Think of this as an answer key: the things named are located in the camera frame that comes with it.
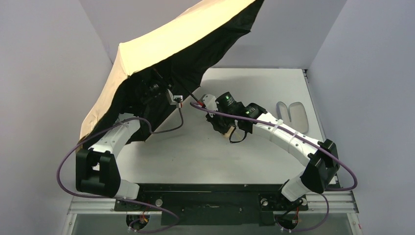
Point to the lilac umbrella case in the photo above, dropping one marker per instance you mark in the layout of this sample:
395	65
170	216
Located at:
293	115

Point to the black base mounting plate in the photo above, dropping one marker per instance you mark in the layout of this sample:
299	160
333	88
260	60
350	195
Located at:
213	208

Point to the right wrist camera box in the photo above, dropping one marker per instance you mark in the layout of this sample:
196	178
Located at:
209	102

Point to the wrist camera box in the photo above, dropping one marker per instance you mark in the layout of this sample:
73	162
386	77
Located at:
175	100
209	102

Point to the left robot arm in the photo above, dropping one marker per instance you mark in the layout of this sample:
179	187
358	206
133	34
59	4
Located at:
96	168

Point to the beige folding umbrella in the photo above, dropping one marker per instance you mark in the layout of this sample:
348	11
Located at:
173	57

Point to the aluminium rail base frame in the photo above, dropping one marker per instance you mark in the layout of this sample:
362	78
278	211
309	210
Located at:
328	214

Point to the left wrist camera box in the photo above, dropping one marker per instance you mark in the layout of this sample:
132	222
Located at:
175	100

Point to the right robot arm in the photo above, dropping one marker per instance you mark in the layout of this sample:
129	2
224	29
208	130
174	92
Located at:
226	115

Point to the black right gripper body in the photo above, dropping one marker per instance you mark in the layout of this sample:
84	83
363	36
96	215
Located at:
213	118

